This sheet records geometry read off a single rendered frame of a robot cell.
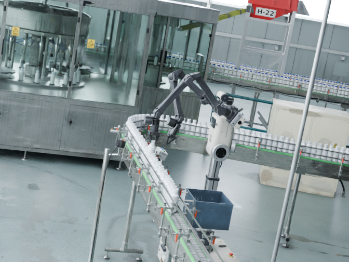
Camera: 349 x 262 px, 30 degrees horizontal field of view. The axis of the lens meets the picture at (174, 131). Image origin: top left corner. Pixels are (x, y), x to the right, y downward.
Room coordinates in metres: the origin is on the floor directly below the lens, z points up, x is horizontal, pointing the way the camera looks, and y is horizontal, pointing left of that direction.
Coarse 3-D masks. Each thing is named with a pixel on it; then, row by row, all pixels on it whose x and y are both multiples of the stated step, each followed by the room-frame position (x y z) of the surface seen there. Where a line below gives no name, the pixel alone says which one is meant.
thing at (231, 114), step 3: (228, 108) 5.41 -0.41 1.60; (228, 111) 5.37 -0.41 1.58; (231, 111) 5.40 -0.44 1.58; (234, 111) 5.43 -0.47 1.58; (225, 114) 5.37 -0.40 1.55; (228, 114) 5.37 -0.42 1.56; (231, 114) 5.37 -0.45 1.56; (234, 114) 5.39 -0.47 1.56; (228, 117) 5.38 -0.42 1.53; (231, 117) 5.37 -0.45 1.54; (234, 117) 5.38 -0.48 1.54; (228, 120) 5.40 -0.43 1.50; (231, 120) 5.37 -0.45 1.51
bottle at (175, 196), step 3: (174, 189) 4.30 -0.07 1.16; (177, 189) 4.33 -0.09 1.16; (174, 192) 4.30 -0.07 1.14; (177, 192) 4.30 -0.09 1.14; (171, 195) 4.30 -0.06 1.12; (174, 195) 4.29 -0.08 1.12; (177, 195) 4.30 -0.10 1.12; (174, 198) 4.29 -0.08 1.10; (177, 198) 4.30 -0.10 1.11; (171, 201) 4.29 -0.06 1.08; (174, 201) 4.29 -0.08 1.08; (177, 201) 4.30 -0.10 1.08; (177, 204) 4.31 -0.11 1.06; (174, 207) 4.29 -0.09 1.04; (168, 210) 4.30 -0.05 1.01; (174, 210) 4.29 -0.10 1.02
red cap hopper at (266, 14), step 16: (256, 0) 11.89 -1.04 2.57; (272, 0) 11.88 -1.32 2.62; (288, 0) 11.86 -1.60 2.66; (256, 16) 11.94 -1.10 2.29; (272, 16) 11.91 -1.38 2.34; (288, 32) 11.90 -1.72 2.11; (240, 48) 11.90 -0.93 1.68; (256, 48) 12.49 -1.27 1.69; (288, 48) 11.85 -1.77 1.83; (272, 64) 11.86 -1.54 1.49
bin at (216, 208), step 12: (192, 192) 5.11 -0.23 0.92; (204, 192) 5.13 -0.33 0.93; (216, 192) 5.16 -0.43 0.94; (192, 204) 4.87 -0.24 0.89; (204, 204) 4.82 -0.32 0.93; (216, 204) 4.84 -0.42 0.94; (228, 204) 4.86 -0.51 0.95; (204, 216) 4.82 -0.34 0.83; (216, 216) 4.85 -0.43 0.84; (228, 216) 4.87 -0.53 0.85; (204, 228) 4.83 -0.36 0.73; (216, 228) 4.85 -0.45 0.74; (228, 228) 4.87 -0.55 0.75
